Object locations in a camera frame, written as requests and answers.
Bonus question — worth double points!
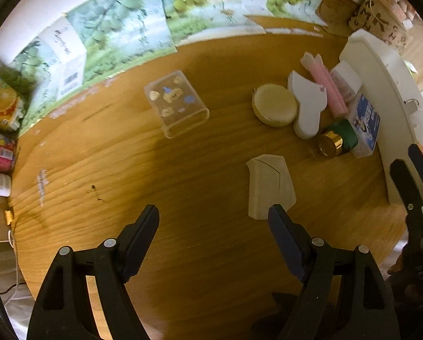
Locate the brown cardboard with drawing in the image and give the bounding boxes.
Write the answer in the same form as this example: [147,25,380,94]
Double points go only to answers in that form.
[315,0,358,38]

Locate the orange juice carton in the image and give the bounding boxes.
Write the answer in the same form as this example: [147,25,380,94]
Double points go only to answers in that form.
[0,78,27,133]

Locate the white square charger box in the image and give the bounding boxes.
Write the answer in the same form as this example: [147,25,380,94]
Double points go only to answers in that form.
[330,61,362,104]

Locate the beige letter-print fabric bag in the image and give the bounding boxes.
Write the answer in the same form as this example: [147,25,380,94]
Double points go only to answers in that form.
[348,0,414,51]

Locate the white plastic storage bin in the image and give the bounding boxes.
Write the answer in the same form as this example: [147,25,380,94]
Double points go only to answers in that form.
[339,29,423,205]

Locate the white cat-shaped case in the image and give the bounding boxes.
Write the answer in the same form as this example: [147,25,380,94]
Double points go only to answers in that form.
[287,71,328,140]

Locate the pink sticker-covered case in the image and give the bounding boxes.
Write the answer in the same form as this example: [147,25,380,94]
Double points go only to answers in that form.
[378,0,417,22]

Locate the blue white plastic floss box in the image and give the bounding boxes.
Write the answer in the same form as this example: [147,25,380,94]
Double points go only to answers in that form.
[346,92,381,158]

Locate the clear acrylic sticker box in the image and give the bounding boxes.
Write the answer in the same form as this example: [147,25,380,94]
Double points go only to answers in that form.
[144,70,210,139]

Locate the round cream compact mirror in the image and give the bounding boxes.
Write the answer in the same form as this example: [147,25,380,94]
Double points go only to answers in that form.
[251,84,298,128]

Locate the cream faceted case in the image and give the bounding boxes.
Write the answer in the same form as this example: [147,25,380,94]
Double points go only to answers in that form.
[246,154,297,220]

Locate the pink hair roller clip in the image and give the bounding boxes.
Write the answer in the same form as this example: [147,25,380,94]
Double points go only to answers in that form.
[301,52,348,118]

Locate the green grape printed cardboard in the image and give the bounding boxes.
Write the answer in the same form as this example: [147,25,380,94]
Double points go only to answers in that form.
[4,0,323,131]

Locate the green gold perfume bottle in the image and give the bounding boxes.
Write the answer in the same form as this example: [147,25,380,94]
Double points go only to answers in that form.
[318,118,358,158]

